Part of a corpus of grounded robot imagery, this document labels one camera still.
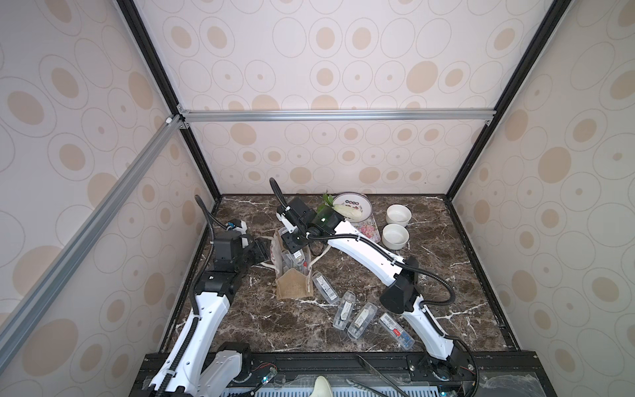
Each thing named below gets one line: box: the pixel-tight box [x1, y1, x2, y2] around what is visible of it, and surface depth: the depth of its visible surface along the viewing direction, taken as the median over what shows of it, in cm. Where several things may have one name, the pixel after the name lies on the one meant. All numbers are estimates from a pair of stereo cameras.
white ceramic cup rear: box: [386, 203, 413, 226], surface depth 112 cm
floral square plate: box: [350, 213, 382, 244], surface depth 109 cm
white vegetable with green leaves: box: [322, 192, 363, 222], surface depth 111 cm
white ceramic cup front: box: [381, 223, 411, 250], surface depth 105 cm
